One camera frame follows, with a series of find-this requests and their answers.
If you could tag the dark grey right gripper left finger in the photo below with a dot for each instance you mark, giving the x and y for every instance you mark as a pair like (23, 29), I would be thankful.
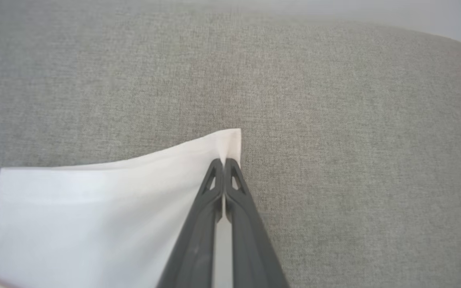
(192, 260)

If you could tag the red white basketball jersey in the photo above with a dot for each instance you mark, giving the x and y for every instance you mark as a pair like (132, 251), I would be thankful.
(94, 224)

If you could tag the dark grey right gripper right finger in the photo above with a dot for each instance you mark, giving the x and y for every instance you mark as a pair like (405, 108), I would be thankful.
(250, 260)

